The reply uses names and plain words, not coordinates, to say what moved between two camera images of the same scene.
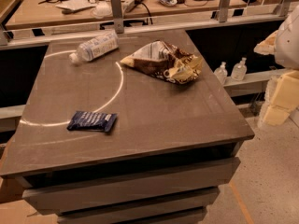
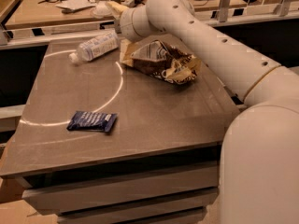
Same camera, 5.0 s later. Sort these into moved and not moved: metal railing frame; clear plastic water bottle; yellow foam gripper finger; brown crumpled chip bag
Moved: yellow foam gripper finger
Not moved: brown crumpled chip bag; clear plastic water bottle; metal railing frame
